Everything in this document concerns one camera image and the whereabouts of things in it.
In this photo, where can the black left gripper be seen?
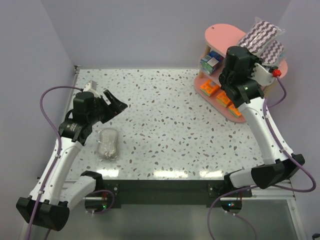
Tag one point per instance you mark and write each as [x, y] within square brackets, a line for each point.
[105, 107]

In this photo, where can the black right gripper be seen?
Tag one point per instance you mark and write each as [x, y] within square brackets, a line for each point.
[223, 81]

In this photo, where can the orange sponge box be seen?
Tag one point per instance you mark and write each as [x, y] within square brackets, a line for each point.
[234, 111]
[209, 88]
[223, 100]

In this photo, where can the green sponge pack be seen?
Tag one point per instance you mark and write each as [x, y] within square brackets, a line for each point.
[211, 62]

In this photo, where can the grey scrubber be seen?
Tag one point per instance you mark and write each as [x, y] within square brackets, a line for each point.
[107, 148]

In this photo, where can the purple striped sponge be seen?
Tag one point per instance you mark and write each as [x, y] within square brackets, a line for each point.
[273, 54]
[260, 35]

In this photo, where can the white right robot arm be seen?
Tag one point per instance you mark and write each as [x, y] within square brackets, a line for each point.
[279, 160]

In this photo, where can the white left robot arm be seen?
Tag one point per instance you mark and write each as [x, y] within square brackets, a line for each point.
[47, 205]

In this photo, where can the pink three-tier shelf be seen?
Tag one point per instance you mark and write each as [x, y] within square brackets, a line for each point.
[219, 37]

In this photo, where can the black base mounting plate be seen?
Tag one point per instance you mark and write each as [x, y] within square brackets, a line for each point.
[165, 192]

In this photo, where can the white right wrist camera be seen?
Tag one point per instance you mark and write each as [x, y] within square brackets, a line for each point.
[263, 76]

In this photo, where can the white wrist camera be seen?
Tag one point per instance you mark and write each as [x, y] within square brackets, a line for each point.
[91, 87]
[263, 76]

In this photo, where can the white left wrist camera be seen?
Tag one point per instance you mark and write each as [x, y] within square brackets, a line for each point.
[91, 87]

